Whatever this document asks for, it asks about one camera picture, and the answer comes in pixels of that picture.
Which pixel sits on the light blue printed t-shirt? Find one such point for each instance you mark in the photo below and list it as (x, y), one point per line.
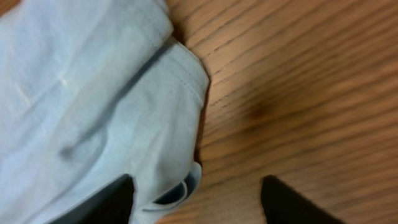
(90, 91)

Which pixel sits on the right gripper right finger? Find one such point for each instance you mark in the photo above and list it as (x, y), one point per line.
(283, 205)

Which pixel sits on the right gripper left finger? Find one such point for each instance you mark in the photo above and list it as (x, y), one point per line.
(111, 205)

